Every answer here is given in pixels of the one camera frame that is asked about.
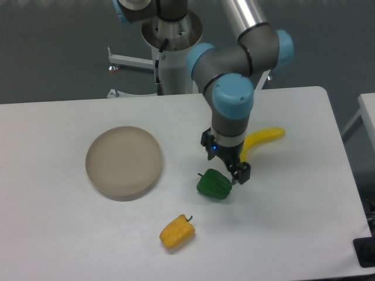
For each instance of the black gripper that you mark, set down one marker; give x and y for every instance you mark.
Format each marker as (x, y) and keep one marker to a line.
(230, 155)

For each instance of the green bell pepper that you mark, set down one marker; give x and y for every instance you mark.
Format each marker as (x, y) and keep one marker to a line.
(214, 185)

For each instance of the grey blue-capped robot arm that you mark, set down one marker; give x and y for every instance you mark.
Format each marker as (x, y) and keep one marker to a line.
(232, 97)

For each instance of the yellow bell pepper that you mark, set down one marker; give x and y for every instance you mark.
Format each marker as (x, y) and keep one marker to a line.
(177, 231)

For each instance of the yellow banana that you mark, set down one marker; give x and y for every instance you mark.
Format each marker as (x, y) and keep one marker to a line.
(258, 137)

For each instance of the beige round plate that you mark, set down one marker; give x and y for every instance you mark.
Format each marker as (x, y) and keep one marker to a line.
(124, 163)

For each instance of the white side table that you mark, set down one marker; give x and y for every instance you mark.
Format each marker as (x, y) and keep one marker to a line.
(363, 116)

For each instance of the black device at edge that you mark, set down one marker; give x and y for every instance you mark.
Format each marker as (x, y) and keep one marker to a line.
(364, 247)

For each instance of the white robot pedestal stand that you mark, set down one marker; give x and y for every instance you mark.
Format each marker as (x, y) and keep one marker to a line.
(180, 62)

